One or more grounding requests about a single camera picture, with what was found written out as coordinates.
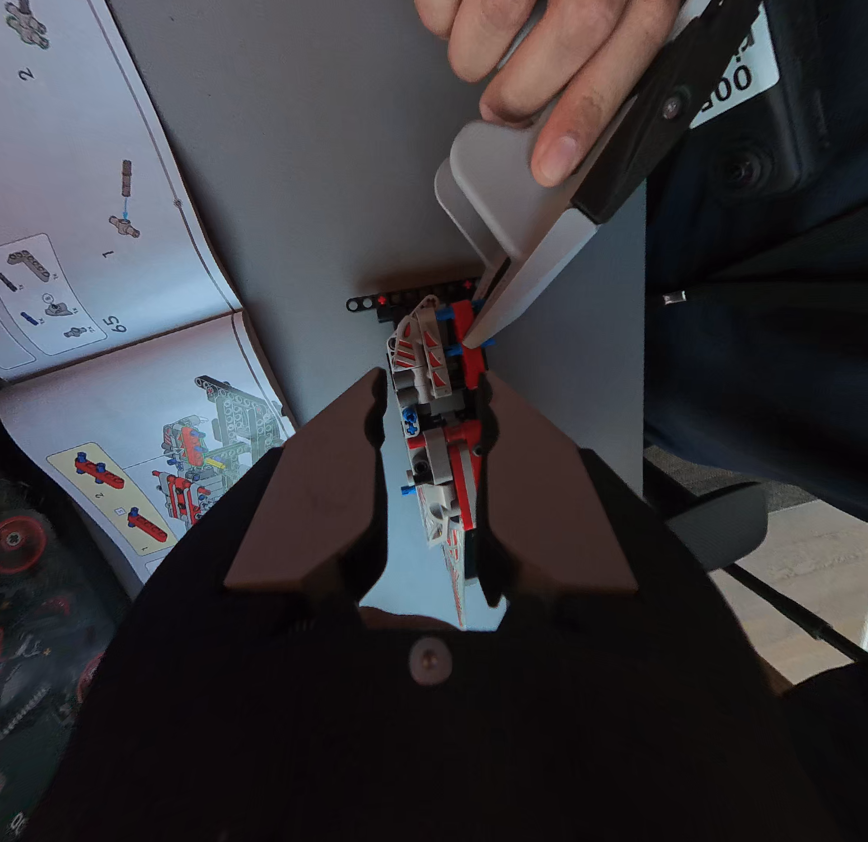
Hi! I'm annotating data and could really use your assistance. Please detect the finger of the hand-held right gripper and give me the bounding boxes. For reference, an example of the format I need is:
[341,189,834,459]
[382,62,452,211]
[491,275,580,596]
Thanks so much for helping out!
[449,118,602,351]
[434,157,511,308]

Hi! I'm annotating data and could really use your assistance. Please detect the lego technic vehicle model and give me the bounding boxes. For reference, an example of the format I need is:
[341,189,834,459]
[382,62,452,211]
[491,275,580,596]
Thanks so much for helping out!
[346,282,499,629]

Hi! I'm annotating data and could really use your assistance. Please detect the lego set box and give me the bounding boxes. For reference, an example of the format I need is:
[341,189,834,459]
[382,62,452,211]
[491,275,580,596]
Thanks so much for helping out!
[0,418,133,842]

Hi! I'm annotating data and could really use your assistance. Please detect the lego instruction booklet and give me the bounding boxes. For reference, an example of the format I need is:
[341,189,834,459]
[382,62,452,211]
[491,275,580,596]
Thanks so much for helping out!
[0,0,299,602]

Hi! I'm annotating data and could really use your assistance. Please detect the red lego beam blue pins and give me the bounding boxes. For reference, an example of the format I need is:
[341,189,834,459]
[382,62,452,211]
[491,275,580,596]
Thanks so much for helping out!
[444,298,498,392]

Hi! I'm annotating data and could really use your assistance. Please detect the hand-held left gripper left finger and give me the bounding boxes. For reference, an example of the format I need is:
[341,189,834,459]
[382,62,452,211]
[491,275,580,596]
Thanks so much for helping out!
[224,367,389,603]

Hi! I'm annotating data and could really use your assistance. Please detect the person's right hand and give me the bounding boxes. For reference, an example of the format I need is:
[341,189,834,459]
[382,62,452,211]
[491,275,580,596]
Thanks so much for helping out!
[412,0,686,189]

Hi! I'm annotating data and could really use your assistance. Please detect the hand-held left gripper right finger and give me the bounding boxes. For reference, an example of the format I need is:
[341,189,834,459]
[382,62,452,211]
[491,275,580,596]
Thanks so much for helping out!
[473,371,639,607]

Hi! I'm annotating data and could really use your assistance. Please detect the person's dark jacket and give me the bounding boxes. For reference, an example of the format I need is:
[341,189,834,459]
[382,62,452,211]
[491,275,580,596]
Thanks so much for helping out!
[643,130,868,520]

